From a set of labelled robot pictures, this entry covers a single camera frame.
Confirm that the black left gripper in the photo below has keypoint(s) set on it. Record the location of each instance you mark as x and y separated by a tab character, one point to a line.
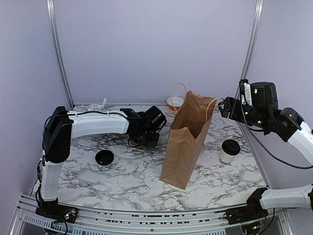
152	142

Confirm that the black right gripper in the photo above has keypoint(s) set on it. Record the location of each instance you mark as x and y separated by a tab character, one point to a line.
229	101

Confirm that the brown paper takeout bag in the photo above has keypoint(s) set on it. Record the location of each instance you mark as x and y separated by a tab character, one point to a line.
187	134

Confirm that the black plastic cup lid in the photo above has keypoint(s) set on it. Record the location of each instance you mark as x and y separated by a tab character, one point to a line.
104	157

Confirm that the single white paper cup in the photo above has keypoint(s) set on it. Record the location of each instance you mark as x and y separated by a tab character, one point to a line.
225	158

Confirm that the brown cardboard cup carrier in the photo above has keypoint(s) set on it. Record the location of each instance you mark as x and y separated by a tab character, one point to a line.
141	147

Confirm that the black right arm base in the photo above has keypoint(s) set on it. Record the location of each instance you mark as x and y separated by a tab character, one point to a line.
251	211

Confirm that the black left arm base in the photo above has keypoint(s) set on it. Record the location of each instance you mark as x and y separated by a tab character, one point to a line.
54	210

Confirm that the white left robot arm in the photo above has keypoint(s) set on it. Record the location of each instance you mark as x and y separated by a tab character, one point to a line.
62	126

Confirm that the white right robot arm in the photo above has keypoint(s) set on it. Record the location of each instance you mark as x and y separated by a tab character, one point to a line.
283	135

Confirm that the orange white bowl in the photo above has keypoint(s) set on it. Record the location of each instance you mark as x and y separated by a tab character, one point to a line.
174	102

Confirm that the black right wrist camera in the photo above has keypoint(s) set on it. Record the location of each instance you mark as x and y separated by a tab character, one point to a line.
245	92

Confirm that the right rear aluminium post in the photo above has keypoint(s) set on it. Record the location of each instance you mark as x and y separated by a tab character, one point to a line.
253	38

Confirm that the aluminium post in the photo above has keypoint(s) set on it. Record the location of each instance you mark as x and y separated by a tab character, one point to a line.
253	38
58	51

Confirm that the front aluminium frame rail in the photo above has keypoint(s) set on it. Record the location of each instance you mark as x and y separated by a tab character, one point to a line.
87	221

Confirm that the left rear aluminium post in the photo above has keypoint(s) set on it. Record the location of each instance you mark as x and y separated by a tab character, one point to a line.
58	51

